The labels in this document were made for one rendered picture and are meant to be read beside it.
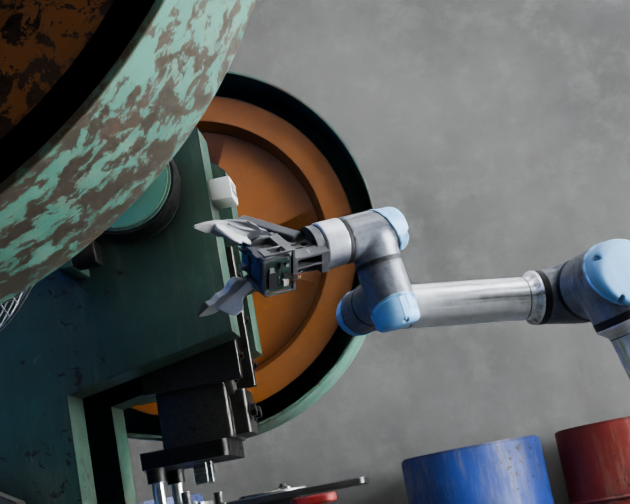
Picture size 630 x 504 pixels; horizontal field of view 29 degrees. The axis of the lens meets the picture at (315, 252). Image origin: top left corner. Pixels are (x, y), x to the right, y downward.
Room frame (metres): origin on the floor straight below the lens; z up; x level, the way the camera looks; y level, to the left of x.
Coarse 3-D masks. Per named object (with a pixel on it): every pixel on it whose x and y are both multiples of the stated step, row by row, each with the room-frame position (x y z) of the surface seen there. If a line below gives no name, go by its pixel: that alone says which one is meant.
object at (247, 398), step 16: (224, 384) 2.19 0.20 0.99; (160, 400) 2.20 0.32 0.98; (176, 400) 2.19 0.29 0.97; (192, 400) 2.19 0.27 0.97; (208, 400) 2.19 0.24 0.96; (224, 400) 2.19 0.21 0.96; (240, 400) 2.21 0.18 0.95; (160, 416) 2.20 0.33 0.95; (176, 416) 2.19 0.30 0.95; (192, 416) 2.19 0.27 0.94; (208, 416) 2.19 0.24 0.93; (224, 416) 2.19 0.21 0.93; (240, 416) 2.21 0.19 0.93; (256, 416) 2.29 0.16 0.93; (176, 432) 2.20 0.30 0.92; (192, 432) 2.19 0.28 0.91; (208, 432) 2.19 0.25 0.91; (224, 432) 2.19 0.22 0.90; (240, 432) 2.21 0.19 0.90; (256, 432) 2.27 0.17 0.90
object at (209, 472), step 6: (204, 462) 2.24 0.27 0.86; (210, 462) 2.25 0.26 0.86; (198, 468) 2.24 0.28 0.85; (204, 468) 2.24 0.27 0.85; (210, 468) 2.25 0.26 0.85; (198, 474) 2.24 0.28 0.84; (204, 474) 2.24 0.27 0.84; (210, 474) 2.25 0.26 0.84; (198, 480) 2.24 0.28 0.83; (204, 480) 2.24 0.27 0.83; (210, 480) 2.25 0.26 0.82
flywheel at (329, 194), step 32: (224, 128) 2.61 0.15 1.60; (256, 128) 2.59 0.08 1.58; (288, 128) 2.58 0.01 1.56; (224, 160) 2.63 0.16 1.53; (256, 160) 2.62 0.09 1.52; (288, 160) 2.60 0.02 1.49; (320, 160) 2.58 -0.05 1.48; (256, 192) 2.62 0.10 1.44; (288, 192) 2.62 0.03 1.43; (320, 192) 2.58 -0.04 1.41; (288, 224) 2.62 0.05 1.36; (320, 288) 2.60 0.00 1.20; (352, 288) 2.60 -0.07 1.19; (288, 320) 2.62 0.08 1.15; (320, 320) 2.58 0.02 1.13; (288, 352) 2.59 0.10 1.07; (320, 352) 2.58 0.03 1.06; (288, 384) 2.59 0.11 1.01
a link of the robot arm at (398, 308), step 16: (384, 256) 1.87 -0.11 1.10; (400, 256) 1.90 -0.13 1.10; (368, 272) 1.88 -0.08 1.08; (384, 272) 1.87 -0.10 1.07; (400, 272) 1.88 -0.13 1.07; (368, 288) 1.88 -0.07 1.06; (384, 288) 1.87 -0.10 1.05; (400, 288) 1.88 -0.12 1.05; (352, 304) 1.97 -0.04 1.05; (368, 304) 1.90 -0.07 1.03; (384, 304) 1.87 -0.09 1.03; (400, 304) 1.87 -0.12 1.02; (416, 304) 1.90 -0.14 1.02; (368, 320) 1.95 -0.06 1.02; (384, 320) 1.88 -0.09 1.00; (400, 320) 1.88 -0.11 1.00; (416, 320) 1.90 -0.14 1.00
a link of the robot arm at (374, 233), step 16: (384, 208) 1.90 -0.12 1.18; (352, 224) 1.85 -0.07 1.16; (368, 224) 1.86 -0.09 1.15; (384, 224) 1.87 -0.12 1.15; (400, 224) 1.89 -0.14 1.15; (352, 240) 1.85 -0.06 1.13; (368, 240) 1.86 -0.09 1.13; (384, 240) 1.87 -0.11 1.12; (400, 240) 1.89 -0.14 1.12; (352, 256) 1.87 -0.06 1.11; (368, 256) 1.87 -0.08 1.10
